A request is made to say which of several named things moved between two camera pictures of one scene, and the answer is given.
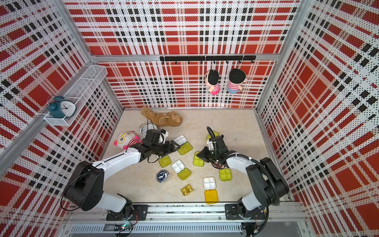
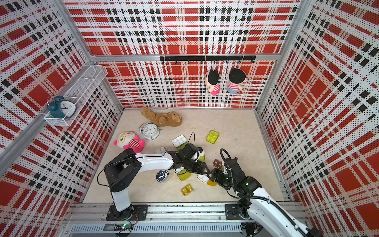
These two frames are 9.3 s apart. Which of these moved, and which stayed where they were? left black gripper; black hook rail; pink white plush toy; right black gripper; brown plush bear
Moved: right black gripper; left black gripper
Stayed: black hook rail; brown plush bear; pink white plush toy
